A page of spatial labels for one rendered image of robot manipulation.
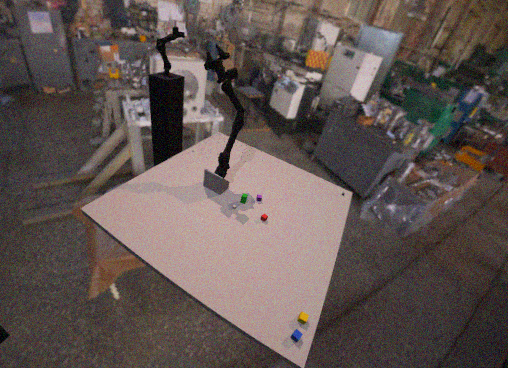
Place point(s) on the small yellow block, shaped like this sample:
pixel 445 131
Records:
pixel 302 318

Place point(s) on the small blue block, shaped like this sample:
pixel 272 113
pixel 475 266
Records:
pixel 296 335

